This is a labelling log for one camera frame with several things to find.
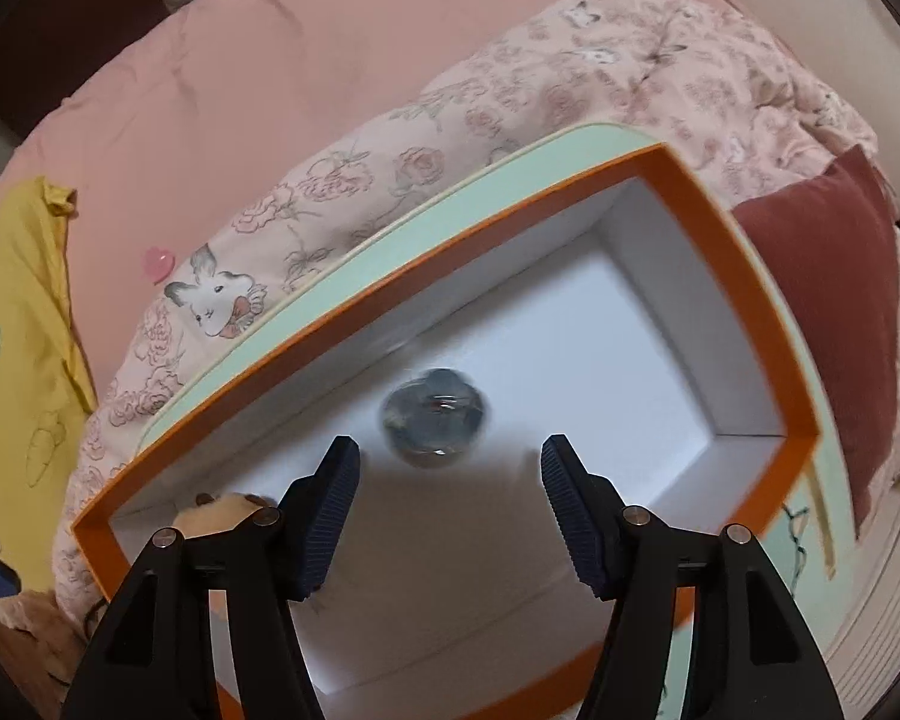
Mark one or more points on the orange cardboard box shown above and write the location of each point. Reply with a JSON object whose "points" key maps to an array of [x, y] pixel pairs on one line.
{"points": [[570, 315]]}

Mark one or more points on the mint cartoon lap desk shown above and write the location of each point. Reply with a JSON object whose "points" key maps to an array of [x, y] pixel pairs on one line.
{"points": [[457, 211]]}

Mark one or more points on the maroon pillow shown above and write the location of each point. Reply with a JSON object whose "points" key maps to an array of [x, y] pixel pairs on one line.
{"points": [[832, 277]]}

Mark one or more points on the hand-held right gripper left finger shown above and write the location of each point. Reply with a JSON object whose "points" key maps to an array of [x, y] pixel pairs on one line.
{"points": [[330, 517]]}

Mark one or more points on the pink bed sheet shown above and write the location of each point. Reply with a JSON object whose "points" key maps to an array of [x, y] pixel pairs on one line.
{"points": [[270, 52]]}

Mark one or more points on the tan capybara plush toy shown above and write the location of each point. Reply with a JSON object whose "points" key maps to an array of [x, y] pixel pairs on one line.
{"points": [[217, 514]]}

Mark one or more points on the white slatted panel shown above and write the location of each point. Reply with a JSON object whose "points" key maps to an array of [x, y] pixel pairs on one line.
{"points": [[885, 600]]}

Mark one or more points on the pink heart clip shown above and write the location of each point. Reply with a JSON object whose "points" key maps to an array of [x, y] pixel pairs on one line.
{"points": [[159, 264]]}

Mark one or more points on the pink floral quilt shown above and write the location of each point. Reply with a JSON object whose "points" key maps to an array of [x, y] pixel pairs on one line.
{"points": [[570, 60]]}

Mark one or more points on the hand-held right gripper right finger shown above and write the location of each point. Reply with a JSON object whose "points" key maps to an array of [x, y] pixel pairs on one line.
{"points": [[570, 510]]}

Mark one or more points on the yellow carrot-print cloth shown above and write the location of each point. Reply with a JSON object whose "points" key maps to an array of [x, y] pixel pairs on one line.
{"points": [[22, 315]]}

